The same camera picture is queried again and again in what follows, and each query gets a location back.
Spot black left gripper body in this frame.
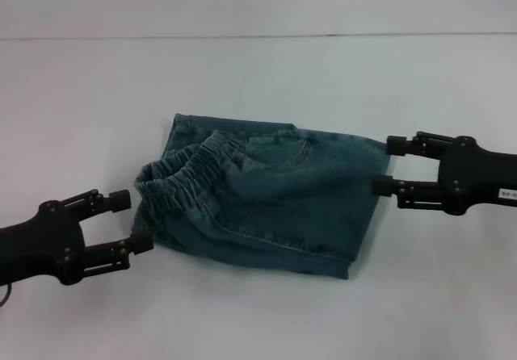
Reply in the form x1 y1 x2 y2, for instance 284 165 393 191
0 200 88 285

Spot blue denim shorts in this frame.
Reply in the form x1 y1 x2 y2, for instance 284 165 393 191
131 112 389 283

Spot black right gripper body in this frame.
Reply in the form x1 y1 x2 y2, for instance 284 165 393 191
435 136 517 216

